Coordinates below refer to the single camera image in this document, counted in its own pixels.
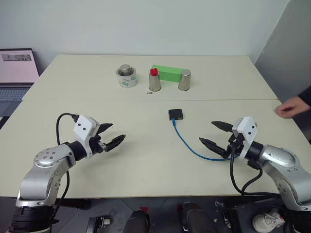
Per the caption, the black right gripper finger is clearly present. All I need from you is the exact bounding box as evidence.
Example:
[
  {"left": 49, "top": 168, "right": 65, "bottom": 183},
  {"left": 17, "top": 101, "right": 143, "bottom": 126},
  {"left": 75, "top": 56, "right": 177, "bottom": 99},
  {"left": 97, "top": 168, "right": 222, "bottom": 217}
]
[
  {"left": 210, "top": 120, "right": 234, "bottom": 133},
  {"left": 198, "top": 137, "right": 231, "bottom": 160}
]

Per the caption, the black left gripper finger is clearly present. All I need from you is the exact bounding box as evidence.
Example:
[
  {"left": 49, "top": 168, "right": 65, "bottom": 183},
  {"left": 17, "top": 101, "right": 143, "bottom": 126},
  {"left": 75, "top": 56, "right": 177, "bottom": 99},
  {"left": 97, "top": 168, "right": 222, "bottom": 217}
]
[
  {"left": 105, "top": 133, "right": 127, "bottom": 153},
  {"left": 97, "top": 123, "right": 114, "bottom": 135}
]

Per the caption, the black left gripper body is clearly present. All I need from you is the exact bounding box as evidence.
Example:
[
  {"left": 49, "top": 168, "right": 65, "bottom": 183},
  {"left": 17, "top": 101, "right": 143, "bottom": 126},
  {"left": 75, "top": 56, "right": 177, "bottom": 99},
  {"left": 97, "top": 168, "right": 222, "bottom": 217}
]
[{"left": 89, "top": 134, "right": 108, "bottom": 156}]

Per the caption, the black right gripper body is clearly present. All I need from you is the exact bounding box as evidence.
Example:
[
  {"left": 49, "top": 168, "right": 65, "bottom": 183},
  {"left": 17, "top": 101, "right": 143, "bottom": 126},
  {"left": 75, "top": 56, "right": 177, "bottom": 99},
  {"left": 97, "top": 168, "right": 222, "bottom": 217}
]
[{"left": 226, "top": 133, "right": 245, "bottom": 160}]

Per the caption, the small black adapter box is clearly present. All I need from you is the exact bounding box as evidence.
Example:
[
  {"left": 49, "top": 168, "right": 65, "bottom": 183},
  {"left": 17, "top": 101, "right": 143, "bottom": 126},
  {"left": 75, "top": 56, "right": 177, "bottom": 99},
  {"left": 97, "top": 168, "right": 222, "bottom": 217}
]
[{"left": 168, "top": 108, "right": 185, "bottom": 122}]

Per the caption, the bystander's bare hand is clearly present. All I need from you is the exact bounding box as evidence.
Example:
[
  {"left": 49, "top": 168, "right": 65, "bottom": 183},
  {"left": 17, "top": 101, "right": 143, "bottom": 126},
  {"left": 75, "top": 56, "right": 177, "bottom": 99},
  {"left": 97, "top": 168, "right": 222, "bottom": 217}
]
[{"left": 275, "top": 96, "right": 306, "bottom": 119}]

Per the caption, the white tape roll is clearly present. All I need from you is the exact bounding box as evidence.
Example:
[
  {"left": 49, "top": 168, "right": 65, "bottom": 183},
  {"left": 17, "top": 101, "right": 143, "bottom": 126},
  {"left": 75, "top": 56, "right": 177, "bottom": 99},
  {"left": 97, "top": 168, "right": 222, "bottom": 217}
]
[{"left": 115, "top": 67, "right": 139, "bottom": 89}]

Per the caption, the plain steel cup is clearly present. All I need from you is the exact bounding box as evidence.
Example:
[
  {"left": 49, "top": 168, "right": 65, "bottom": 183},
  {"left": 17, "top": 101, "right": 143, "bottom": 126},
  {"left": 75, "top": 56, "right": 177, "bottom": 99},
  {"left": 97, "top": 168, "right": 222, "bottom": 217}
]
[{"left": 177, "top": 69, "right": 191, "bottom": 92}]

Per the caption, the round metal weight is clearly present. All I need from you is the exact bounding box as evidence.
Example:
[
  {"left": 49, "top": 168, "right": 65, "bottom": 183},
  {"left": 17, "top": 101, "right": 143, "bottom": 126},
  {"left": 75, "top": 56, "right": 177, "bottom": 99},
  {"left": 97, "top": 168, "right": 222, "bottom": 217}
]
[{"left": 119, "top": 64, "right": 135, "bottom": 78}]

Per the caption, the steel cup with red cap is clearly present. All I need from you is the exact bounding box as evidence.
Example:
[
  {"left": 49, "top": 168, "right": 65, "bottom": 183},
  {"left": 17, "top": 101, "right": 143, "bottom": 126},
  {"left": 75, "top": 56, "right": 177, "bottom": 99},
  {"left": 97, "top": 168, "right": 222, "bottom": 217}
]
[{"left": 148, "top": 72, "right": 162, "bottom": 92}]

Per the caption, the dark rounded shape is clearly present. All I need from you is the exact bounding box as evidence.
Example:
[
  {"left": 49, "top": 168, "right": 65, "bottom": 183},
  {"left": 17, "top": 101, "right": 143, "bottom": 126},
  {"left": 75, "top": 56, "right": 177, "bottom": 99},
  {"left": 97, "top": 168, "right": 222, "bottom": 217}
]
[
  {"left": 127, "top": 209, "right": 151, "bottom": 233},
  {"left": 178, "top": 201, "right": 218, "bottom": 233}
]

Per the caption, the green rectangular block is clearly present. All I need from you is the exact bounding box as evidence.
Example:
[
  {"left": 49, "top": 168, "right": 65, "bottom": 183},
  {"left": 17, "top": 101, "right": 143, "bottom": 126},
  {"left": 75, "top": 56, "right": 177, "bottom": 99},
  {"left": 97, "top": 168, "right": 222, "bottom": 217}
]
[{"left": 151, "top": 64, "right": 191, "bottom": 84}]

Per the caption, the black caster wheel base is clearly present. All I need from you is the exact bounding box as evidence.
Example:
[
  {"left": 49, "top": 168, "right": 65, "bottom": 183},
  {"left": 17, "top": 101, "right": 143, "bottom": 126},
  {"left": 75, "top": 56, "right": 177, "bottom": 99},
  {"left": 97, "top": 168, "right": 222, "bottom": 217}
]
[{"left": 87, "top": 215, "right": 113, "bottom": 233}]

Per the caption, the white sneaker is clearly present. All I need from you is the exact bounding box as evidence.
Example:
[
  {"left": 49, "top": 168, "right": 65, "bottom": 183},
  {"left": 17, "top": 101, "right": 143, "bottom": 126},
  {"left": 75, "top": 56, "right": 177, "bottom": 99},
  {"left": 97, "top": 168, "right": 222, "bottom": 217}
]
[{"left": 252, "top": 208, "right": 287, "bottom": 233}]

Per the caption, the bystander's dark sleeve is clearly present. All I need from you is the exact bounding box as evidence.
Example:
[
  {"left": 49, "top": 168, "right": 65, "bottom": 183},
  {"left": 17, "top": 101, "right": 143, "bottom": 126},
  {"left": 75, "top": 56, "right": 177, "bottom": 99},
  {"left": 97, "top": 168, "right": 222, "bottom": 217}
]
[{"left": 297, "top": 83, "right": 311, "bottom": 108}]

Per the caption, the grey partition panel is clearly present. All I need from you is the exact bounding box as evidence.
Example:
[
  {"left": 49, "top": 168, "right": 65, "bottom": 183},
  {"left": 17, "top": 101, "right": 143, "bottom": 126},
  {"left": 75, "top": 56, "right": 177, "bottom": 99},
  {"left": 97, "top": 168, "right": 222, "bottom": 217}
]
[{"left": 253, "top": 0, "right": 311, "bottom": 142}]

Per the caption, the open laptop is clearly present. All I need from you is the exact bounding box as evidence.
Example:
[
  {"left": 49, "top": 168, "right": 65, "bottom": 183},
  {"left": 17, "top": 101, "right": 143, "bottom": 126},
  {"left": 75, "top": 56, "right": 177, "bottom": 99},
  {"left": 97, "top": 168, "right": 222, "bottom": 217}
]
[{"left": 0, "top": 48, "right": 40, "bottom": 117}]

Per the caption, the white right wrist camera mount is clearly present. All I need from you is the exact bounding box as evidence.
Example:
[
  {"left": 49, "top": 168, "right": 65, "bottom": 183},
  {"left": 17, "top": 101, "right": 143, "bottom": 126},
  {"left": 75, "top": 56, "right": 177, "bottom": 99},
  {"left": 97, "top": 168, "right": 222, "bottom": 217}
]
[{"left": 232, "top": 116, "right": 259, "bottom": 160}]

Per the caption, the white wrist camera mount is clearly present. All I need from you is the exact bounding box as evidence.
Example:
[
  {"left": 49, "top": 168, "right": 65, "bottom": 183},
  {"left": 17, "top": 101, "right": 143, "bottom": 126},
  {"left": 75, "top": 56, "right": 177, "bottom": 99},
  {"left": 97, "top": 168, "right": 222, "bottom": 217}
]
[
  {"left": 72, "top": 114, "right": 101, "bottom": 160},
  {"left": 232, "top": 116, "right": 259, "bottom": 160}
]

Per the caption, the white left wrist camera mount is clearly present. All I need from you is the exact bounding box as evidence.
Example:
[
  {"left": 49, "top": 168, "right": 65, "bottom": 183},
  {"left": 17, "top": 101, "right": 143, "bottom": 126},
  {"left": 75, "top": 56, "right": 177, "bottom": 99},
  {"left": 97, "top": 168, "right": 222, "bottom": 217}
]
[{"left": 72, "top": 114, "right": 101, "bottom": 160}]

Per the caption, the blue cable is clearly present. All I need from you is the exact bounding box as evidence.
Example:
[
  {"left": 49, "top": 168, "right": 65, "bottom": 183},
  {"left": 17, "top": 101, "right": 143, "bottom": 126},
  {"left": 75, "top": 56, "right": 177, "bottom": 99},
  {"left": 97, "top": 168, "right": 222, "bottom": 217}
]
[{"left": 172, "top": 119, "right": 241, "bottom": 162}]

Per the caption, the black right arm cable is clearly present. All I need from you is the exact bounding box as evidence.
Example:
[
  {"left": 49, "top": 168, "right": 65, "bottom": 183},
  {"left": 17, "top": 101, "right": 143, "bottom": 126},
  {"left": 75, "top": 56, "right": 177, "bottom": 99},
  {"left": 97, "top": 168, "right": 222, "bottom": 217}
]
[{"left": 229, "top": 145, "right": 280, "bottom": 198}]

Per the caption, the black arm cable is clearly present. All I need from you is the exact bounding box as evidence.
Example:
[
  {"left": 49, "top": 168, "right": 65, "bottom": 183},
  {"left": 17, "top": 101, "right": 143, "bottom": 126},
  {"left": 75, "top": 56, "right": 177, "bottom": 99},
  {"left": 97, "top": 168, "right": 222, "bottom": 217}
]
[
  {"left": 229, "top": 145, "right": 280, "bottom": 198},
  {"left": 51, "top": 112, "right": 80, "bottom": 225}
]

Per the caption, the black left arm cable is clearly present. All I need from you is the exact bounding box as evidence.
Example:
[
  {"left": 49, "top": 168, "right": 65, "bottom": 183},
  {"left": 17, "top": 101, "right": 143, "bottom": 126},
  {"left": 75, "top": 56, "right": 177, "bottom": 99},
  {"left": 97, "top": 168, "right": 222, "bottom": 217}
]
[{"left": 51, "top": 112, "right": 80, "bottom": 225}]

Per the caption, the black metal foot bracket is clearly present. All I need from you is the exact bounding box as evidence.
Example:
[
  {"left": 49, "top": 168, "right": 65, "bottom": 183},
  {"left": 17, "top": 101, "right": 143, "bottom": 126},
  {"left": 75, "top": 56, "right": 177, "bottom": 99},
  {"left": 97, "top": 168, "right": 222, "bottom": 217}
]
[{"left": 214, "top": 200, "right": 241, "bottom": 231}]

